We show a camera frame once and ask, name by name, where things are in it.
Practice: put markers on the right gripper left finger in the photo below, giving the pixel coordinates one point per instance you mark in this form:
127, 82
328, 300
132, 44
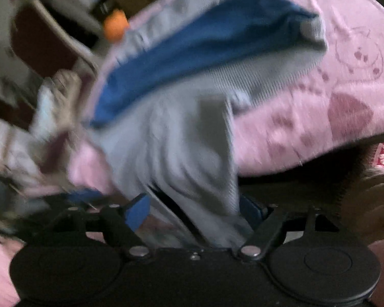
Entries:
119, 225

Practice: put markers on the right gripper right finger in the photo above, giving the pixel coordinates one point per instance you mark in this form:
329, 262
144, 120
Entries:
266, 223

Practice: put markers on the grey and blue sweater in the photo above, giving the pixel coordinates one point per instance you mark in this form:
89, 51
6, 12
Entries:
164, 116

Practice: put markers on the pile of folded clothes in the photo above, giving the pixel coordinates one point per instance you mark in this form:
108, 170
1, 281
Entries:
33, 162

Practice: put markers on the pink printed towel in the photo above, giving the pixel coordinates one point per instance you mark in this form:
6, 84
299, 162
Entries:
339, 100

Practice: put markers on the dark red chair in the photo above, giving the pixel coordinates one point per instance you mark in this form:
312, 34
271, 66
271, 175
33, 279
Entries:
46, 40

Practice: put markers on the orange tangerine fruit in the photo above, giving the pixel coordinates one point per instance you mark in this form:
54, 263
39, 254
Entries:
115, 26

